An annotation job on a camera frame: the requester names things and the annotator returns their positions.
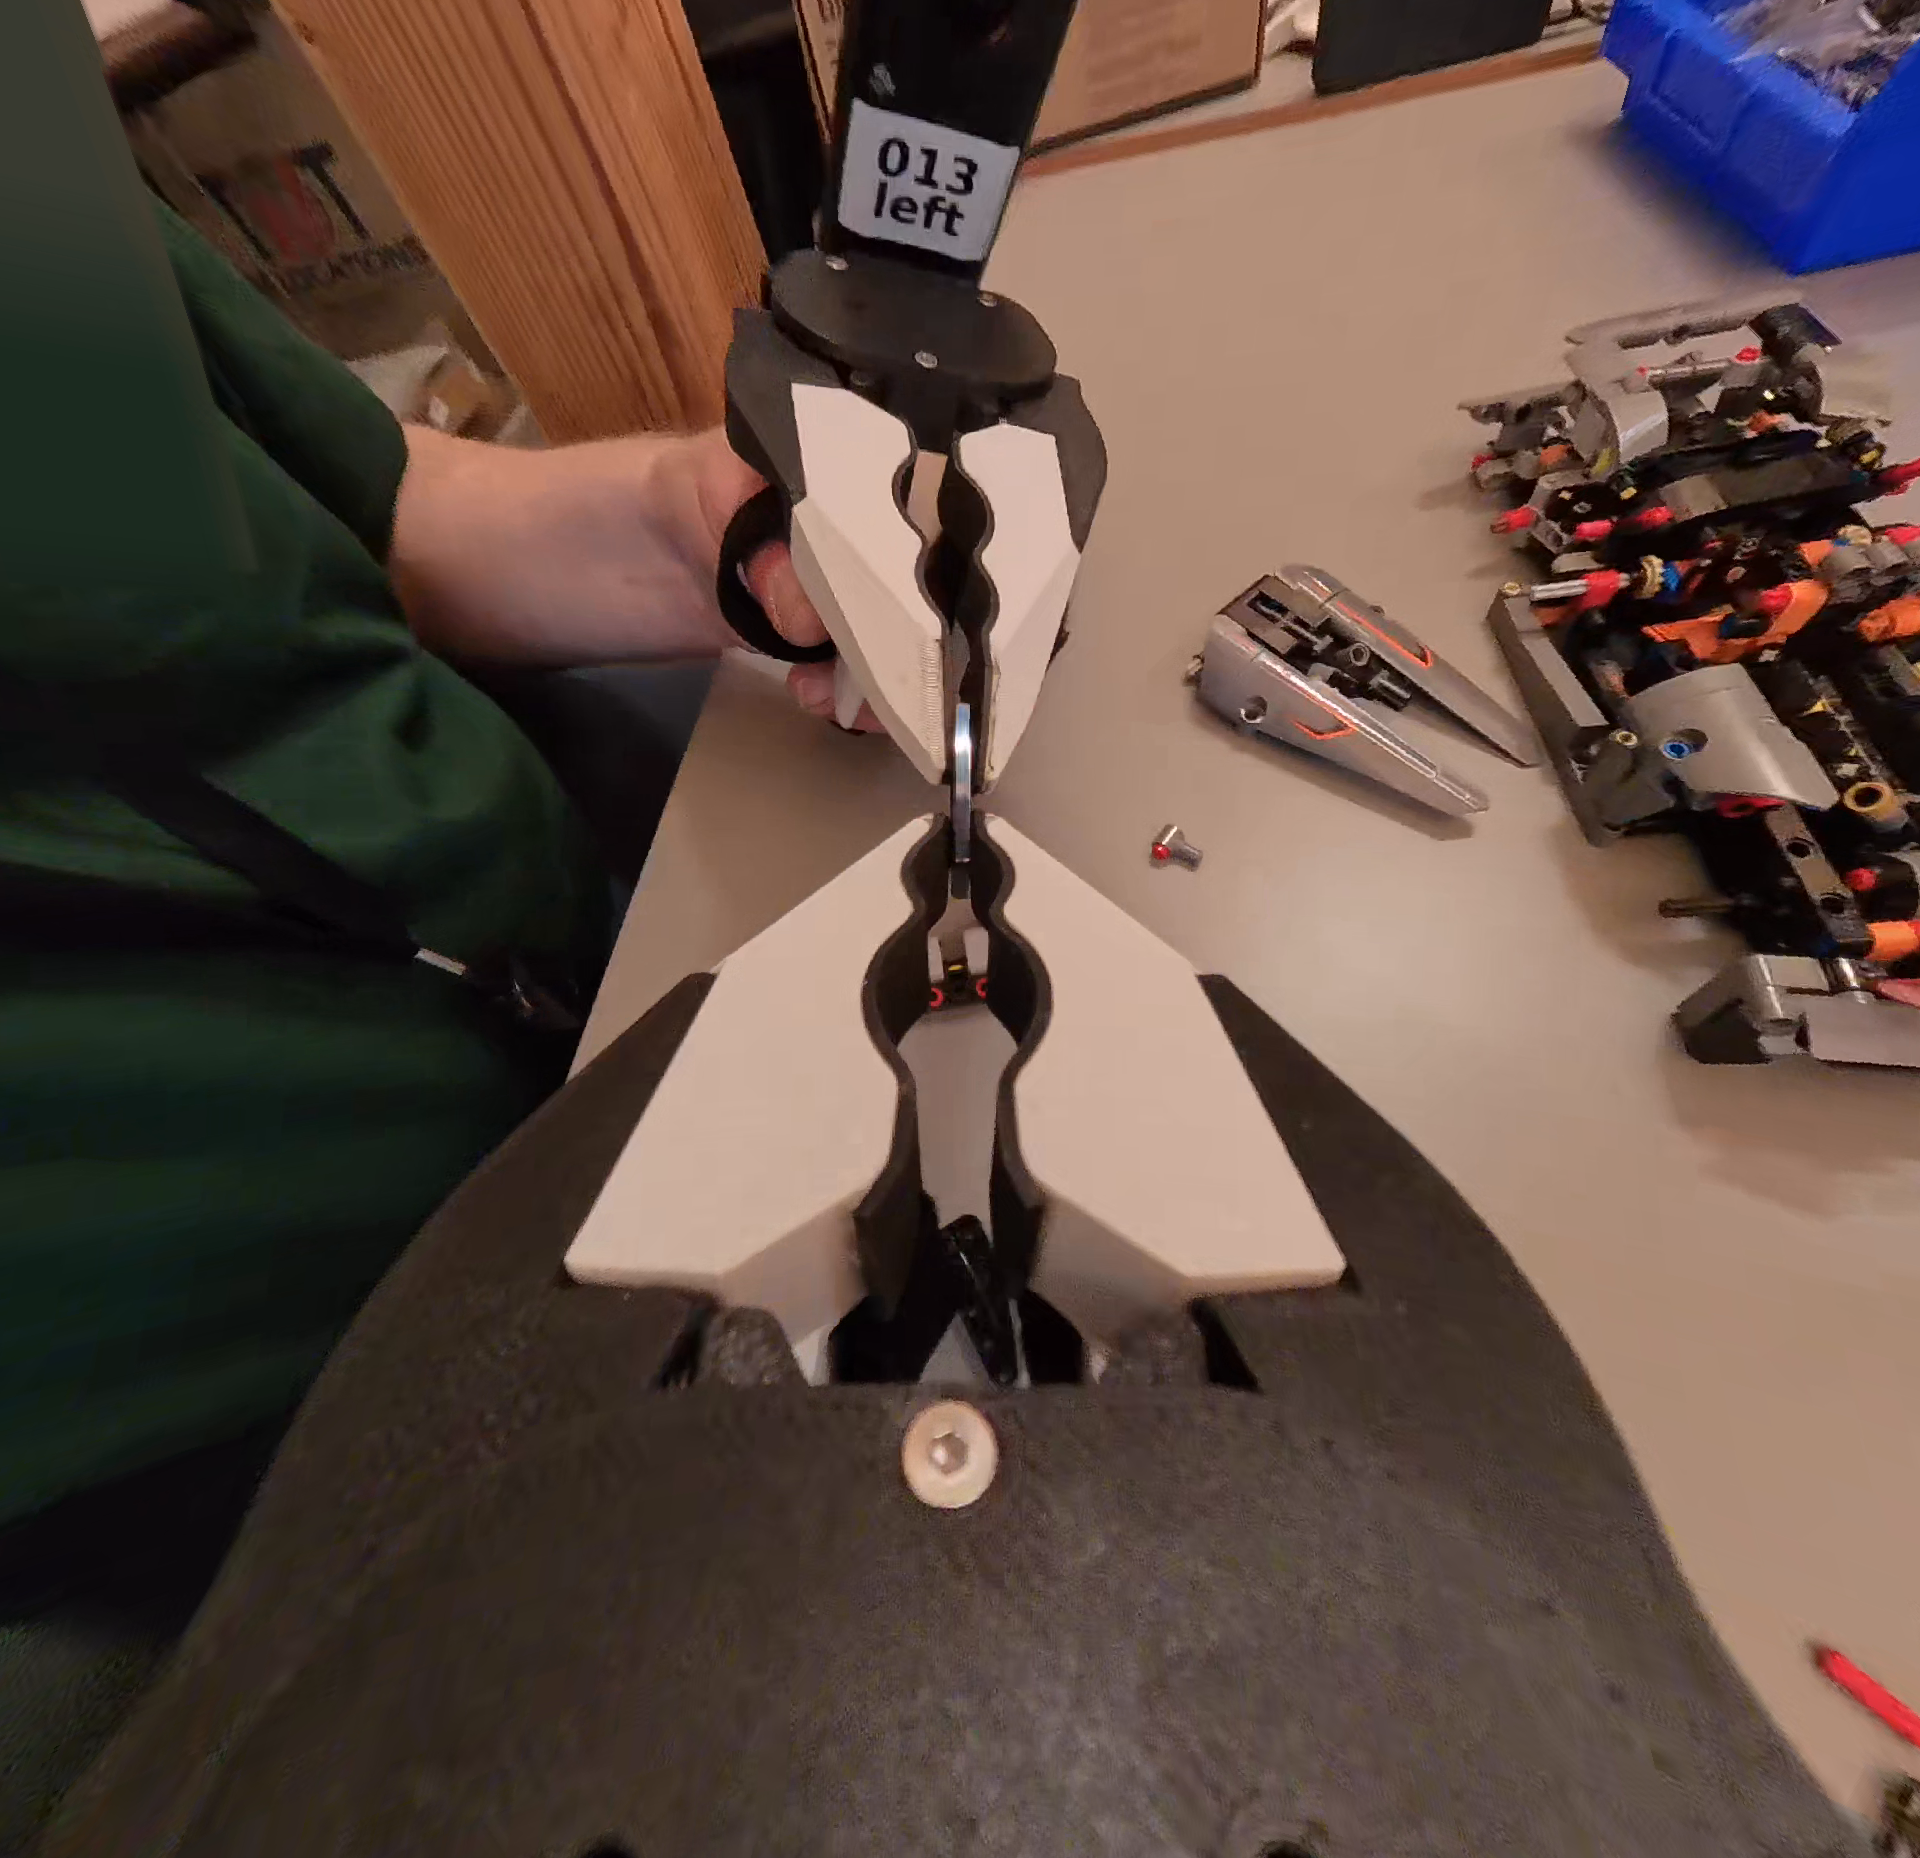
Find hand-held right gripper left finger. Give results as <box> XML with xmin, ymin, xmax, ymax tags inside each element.
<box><xmin>565</xmin><ymin>814</ymin><xmax>950</xmax><ymax>1324</ymax></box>

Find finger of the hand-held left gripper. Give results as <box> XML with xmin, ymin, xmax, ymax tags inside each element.
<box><xmin>787</xmin><ymin>380</ymin><xmax>963</xmax><ymax>794</ymax></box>
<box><xmin>944</xmin><ymin>420</ymin><xmax>1088</xmax><ymax>804</ymax></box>

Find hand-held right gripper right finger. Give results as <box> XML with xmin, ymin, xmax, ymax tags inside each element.
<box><xmin>976</xmin><ymin>814</ymin><xmax>1350</xmax><ymax>1338</ymax></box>

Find grey lego tile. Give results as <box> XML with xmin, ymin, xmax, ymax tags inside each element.
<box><xmin>944</xmin><ymin>696</ymin><xmax>985</xmax><ymax>900</ymax></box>

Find person's left forearm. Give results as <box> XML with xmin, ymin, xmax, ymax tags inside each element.
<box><xmin>388</xmin><ymin>425</ymin><xmax>668</xmax><ymax>675</ymax></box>

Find black curved lego piece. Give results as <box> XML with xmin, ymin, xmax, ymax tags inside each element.
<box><xmin>939</xmin><ymin>1212</ymin><xmax>1025</xmax><ymax>1383</ymax></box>

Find grey pointed lego wing assembly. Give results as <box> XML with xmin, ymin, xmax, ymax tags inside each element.
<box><xmin>1190</xmin><ymin>565</ymin><xmax>1545</xmax><ymax>825</ymax></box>

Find large lego car model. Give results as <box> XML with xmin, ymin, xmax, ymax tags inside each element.
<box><xmin>1456</xmin><ymin>300</ymin><xmax>1920</xmax><ymax>1074</ymax></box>

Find red lego axle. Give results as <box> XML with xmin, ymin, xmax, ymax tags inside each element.
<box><xmin>1807</xmin><ymin>1639</ymin><xmax>1920</xmax><ymax>1748</ymax></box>

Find person's left hand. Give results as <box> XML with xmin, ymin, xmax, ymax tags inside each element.
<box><xmin>647</xmin><ymin>435</ymin><xmax>887</xmax><ymax>735</ymax></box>

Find plain cardboard box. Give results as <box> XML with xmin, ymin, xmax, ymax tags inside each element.
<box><xmin>1027</xmin><ymin>0</ymin><xmax>1276</xmax><ymax>151</ymax></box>

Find person's green shirt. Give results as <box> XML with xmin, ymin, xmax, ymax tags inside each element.
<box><xmin>0</xmin><ymin>208</ymin><xmax>617</xmax><ymax>1532</ymax></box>

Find printed cardboard box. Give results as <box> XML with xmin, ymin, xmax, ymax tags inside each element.
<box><xmin>127</xmin><ymin>20</ymin><xmax>542</xmax><ymax>443</ymax></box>

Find black flat box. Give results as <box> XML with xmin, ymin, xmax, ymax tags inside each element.
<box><xmin>1312</xmin><ymin>0</ymin><xmax>1577</xmax><ymax>97</ymax></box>

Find blue plastic bin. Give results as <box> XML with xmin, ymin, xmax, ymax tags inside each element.
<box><xmin>1597</xmin><ymin>0</ymin><xmax>1920</xmax><ymax>278</ymax></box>

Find clear plastic bags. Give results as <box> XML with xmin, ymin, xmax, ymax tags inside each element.
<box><xmin>1711</xmin><ymin>0</ymin><xmax>1920</xmax><ymax>104</ymax></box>

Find wooden post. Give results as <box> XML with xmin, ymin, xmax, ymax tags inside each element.
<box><xmin>232</xmin><ymin>0</ymin><xmax>770</xmax><ymax>448</ymax></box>

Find black lanyard strap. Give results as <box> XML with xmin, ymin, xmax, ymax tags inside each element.
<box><xmin>151</xmin><ymin>779</ymin><xmax>586</xmax><ymax>1036</ymax></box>

